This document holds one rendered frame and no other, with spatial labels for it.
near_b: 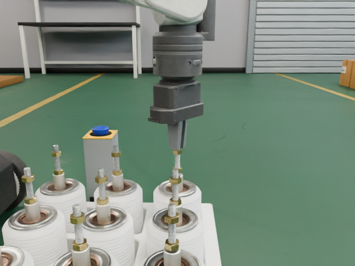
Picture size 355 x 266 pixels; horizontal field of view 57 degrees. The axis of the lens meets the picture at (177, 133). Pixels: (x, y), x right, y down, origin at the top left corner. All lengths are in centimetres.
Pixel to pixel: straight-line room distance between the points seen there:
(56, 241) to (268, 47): 520
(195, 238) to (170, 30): 34
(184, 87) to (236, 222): 58
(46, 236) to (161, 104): 28
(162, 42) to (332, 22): 545
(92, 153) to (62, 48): 500
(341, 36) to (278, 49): 100
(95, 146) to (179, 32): 37
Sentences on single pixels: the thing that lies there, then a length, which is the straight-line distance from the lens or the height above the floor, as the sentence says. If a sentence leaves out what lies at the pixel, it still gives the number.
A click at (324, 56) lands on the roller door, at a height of 27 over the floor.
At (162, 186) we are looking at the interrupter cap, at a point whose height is 25.
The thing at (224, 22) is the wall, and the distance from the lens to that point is 555.
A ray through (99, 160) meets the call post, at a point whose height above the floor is 26.
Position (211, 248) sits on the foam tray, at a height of 18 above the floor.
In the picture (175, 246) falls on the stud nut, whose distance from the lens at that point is 43.
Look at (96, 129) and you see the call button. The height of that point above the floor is 33.
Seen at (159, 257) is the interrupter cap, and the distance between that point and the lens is 47.
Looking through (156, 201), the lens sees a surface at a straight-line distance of 65.
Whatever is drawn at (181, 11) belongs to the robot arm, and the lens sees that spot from 54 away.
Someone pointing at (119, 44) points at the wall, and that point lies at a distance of 555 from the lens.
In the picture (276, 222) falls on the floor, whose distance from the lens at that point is 108.
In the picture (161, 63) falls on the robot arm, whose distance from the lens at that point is 56.
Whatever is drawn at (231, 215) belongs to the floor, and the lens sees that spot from 109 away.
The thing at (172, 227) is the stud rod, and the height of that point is 31.
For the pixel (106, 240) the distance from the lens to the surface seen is 54.
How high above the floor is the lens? 54
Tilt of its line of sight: 16 degrees down
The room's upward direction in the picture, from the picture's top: straight up
